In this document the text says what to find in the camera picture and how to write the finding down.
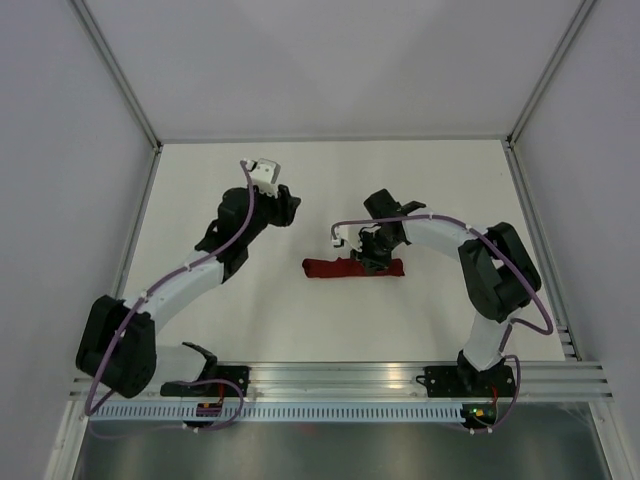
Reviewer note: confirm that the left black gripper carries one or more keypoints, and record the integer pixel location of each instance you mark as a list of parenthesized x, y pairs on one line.
[(285, 205)]

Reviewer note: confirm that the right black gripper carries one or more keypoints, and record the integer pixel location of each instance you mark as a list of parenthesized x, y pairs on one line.
[(371, 263)]

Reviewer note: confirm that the dark red cloth napkin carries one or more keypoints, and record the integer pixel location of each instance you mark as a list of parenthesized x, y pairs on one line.
[(347, 268)]

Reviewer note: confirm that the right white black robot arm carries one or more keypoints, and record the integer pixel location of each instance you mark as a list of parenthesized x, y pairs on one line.
[(499, 276)]

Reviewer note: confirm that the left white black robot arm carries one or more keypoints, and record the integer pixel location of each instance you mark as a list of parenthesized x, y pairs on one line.
[(118, 345)]

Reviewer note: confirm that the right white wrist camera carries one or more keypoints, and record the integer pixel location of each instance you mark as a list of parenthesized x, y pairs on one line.
[(346, 236)]

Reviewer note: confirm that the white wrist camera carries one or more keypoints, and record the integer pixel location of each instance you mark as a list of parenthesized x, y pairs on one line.
[(346, 236), (264, 174)]

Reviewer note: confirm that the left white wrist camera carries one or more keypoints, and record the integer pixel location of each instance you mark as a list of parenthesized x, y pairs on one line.
[(264, 174)]

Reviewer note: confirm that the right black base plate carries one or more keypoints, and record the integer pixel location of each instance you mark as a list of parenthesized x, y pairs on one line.
[(448, 381)]

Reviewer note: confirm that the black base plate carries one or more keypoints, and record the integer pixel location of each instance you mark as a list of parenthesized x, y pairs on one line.
[(448, 381), (213, 381)]

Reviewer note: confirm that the left aluminium side rail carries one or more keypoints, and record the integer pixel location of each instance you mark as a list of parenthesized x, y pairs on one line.
[(138, 212)]

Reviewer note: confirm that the aluminium side rail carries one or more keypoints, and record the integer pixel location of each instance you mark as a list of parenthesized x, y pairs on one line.
[(138, 212), (542, 252)]

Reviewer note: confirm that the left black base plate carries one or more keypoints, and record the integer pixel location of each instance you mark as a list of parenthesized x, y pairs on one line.
[(213, 381)]

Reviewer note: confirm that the right aluminium side rail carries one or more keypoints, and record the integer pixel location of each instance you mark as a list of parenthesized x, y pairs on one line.
[(542, 252)]

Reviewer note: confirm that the white slotted cable duct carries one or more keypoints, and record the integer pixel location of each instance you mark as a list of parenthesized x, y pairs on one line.
[(344, 412)]

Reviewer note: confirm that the front aluminium rail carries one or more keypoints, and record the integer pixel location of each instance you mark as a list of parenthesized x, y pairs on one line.
[(541, 381)]

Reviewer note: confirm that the left aluminium frame post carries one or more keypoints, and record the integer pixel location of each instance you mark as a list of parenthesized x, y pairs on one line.
[(100, 43)]

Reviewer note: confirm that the aluminium frame post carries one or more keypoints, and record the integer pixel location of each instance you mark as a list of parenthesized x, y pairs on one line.
[(567, 40), (100, 43)]

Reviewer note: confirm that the right aluminium frame post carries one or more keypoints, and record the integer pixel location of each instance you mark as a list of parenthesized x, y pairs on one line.
[(567, 40)]

